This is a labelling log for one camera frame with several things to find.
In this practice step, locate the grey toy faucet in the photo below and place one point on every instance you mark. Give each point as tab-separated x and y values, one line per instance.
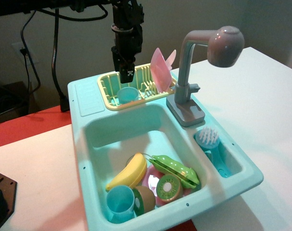
224	47

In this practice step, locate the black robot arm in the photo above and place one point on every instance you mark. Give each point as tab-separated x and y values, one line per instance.
128	16

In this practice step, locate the pink toy plate in sink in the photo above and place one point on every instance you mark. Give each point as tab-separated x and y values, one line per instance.
151	179

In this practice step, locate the green toy pea pod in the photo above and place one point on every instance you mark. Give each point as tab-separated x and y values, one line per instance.
167	165

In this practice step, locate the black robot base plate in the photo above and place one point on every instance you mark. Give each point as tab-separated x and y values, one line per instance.
8	188

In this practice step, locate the pink toy plate back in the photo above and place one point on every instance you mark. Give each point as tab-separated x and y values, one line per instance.
169	61

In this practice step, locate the blue toy cup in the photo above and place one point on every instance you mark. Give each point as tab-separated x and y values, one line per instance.
127	95
120	202

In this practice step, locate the white wall outlet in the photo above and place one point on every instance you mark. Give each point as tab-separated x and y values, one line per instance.
21	52

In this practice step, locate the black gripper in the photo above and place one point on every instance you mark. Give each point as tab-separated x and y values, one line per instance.
128	43

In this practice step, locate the yellow toy banana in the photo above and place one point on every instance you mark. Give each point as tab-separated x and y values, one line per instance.
131	175

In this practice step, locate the blue toy cup in sink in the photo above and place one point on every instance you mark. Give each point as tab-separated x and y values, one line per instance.
120	202

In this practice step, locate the toy kiwi half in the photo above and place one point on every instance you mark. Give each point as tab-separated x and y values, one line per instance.
169	188
144	200

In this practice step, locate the teal toy sink unit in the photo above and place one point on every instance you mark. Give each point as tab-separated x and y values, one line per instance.
105	140

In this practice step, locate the toy kiwi half left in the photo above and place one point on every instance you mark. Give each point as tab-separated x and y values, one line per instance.
144	200

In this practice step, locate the blue dish brush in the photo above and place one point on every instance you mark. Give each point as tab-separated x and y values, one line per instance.
208	140

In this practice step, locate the toy kiwi half right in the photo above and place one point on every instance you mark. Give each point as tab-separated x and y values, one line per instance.
169	188

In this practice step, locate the pink toy plate front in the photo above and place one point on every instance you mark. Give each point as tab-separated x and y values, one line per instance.
160	73

